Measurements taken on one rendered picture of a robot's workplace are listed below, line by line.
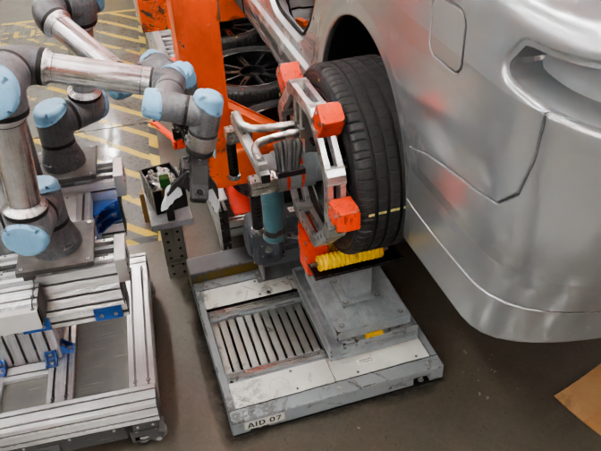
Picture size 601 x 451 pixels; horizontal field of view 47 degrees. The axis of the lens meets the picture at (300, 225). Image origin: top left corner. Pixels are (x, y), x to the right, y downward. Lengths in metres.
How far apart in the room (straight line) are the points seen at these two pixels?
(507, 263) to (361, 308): 1.11
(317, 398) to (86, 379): 0.83
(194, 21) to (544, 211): 1.48
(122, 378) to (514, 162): 1.62
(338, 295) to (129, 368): 0.84
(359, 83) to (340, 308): 0.94
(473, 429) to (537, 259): 1.14
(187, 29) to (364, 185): 0.90
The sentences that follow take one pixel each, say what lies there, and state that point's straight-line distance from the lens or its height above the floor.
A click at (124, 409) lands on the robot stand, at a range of 2.46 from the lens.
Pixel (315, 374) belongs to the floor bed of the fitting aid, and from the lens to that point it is 2.65.
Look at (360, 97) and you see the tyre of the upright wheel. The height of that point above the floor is 1.14.
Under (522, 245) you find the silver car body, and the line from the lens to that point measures 1.62.
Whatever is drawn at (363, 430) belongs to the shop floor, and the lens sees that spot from 2.59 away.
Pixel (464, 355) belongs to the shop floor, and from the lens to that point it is 2.86.
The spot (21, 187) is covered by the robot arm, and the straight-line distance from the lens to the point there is 1.89.
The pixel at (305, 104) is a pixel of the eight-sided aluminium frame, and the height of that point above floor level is 1.12.
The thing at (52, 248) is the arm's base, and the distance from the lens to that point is 2.13.
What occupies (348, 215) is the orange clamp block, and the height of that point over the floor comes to 0.88.
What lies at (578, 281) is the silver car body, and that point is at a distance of 1.66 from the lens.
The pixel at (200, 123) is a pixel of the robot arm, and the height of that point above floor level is 1.29.
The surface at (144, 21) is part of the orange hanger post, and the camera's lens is 4.56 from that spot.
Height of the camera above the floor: 2.07
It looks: 36 degrees down
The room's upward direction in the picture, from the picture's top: 3 degrees counter-clockwise
